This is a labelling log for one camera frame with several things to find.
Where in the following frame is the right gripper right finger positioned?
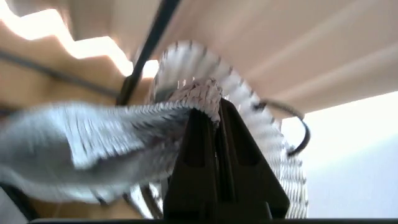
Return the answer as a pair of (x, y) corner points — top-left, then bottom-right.
(215, 98), (290, 219)

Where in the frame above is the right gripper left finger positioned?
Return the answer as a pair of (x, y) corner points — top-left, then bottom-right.
(162, 108), (218, 219)

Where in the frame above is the grey white knitted garment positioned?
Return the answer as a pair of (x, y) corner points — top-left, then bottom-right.
(0, 39), (310, 219)

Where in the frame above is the black clothes rack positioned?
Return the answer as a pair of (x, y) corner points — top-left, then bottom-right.
(0, 0), (183, 106)

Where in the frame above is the beige curtain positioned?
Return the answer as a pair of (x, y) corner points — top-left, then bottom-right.
(0, 0), (398, 121)

